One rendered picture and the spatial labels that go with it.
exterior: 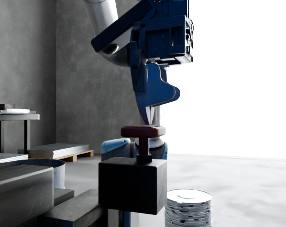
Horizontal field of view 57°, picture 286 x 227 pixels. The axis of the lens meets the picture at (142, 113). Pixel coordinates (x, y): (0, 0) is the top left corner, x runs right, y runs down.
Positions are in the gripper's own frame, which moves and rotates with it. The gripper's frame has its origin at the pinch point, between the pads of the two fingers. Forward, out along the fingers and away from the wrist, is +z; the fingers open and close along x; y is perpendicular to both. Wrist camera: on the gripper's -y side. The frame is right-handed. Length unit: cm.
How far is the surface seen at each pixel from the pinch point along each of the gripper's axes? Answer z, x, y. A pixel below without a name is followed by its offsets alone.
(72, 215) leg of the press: 13.4, -8.8, -7.1
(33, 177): 7.7, -12.2, -10.5
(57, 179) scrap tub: 37, 87, -85
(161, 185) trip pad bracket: 10.4, -0.8, 3.0
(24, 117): 0.3, 2.0, -26.0
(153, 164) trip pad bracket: 7.1, -1.8, 2.2
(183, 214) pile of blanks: 57, 111, -16
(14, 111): -0.7, -7.4, -18.7
